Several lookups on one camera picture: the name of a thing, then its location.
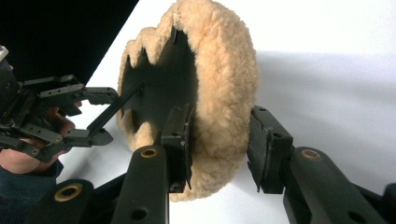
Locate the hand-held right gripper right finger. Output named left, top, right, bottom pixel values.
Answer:
left=247, top=105, right=387, bottom=224

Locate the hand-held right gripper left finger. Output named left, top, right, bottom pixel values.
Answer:
left=111, top=104, right=194, bottom=224

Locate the white table mat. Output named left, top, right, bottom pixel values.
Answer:
left=57, top=0, right=396, bottom=224

